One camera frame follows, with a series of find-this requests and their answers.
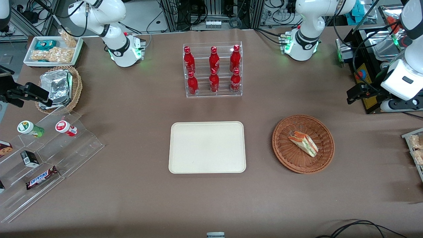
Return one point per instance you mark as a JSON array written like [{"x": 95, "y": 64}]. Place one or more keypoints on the red cola bottle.
[
  {"x": 214, "y": 59},
  {"x": 189, "y": 60},
  {"x": 192, "y": 85},
  {"x": 235, "y": 82},
  {"x": 214, "y": 82},
  {"x": 235, "y": 58}
]

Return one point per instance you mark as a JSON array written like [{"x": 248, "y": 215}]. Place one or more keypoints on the large brown wicker basket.
[{"x": 290, "y": 158}]

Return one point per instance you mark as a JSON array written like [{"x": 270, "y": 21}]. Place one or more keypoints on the clear acrylic stepped shelf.
[{"x": 76, "y": 148}]

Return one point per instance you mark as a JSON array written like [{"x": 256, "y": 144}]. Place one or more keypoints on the red lid cup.
[{"x": 64, "y": 127}]

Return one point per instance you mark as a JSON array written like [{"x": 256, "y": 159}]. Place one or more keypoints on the steel pan in warmer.
[{"x": 380, "y": 44}]

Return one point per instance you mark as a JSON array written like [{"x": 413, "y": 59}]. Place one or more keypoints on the Snickers chocolate bar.
[{"x": 41, "y": 178}]

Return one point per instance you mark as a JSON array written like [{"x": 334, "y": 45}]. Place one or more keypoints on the white power strip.
[{"x": 213, "y": 23}]

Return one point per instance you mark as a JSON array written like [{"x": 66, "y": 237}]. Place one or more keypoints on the black food warmer cabinet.
[{"x": 370, "y": 102}]

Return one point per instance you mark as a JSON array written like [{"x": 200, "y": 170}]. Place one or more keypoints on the grey device at table edge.
[{"x": 215, "y": 235}]

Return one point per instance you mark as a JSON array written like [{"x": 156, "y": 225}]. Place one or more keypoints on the beige rectangular tray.
[{"x": 207, "y": 147}]

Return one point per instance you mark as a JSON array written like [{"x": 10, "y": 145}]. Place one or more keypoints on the green lid cup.
[{"x": 28, "y": 128}]

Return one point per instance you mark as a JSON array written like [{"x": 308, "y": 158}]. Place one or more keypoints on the small black carton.
[{"x": 30, "y": 158}]

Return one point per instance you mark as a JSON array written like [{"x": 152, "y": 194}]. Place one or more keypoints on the teal snack packet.
[{"x": 45, "y": 44}]

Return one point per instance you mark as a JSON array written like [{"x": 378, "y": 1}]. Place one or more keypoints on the small clear peanut bag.
[{"x": 68, "y": 39}]

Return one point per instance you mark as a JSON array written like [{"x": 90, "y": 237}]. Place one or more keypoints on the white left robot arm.
[{"x": 305, "y": 29}]

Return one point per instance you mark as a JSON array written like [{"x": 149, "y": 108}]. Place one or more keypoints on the large clear peanut bag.
[{"x": 53, "y": 55}]

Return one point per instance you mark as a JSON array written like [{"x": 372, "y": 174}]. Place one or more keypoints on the chocolate cookie box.
[{"x": 5, "y": 149}]

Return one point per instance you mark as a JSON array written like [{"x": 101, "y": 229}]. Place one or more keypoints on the small tan wicker basket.
[{"x": 77, "y": 86}]

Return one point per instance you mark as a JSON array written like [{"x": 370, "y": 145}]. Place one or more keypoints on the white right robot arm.
[{"x": 116, "y": 49}]

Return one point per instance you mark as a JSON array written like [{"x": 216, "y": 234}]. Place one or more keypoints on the white rectangular snack tray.
[{"x": 29, "y": 53}]

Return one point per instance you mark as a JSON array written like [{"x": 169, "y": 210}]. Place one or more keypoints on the triangular sandwich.
[{"x": 304, "y": 142}]

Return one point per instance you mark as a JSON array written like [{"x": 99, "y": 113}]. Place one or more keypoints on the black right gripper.
[{"x": 9, "y": 92}]

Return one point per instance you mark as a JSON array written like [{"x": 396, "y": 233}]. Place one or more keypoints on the clear acrylic bottle rack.
[{"x": 202, "y": 94}]

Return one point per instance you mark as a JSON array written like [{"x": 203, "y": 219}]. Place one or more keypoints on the clear cracker bag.
[
  {"x": 417, "y": 141},
  {"x": 419, "y": 157}
]

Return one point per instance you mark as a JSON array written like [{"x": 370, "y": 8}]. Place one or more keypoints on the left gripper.
[{"x": 372, "y": 92}]

